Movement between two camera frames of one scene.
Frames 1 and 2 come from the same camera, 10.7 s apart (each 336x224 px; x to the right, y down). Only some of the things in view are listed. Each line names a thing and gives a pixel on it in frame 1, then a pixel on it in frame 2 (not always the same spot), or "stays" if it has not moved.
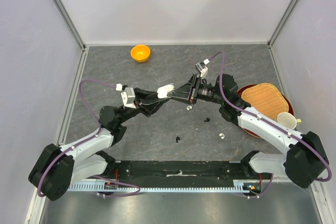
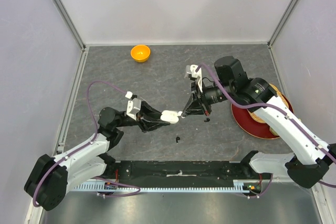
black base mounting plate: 189,170 stays
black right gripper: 185,92 -> 197,110
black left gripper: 147,102 -> 148,118
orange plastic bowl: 140,53 stays
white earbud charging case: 162,91 -> 171,116
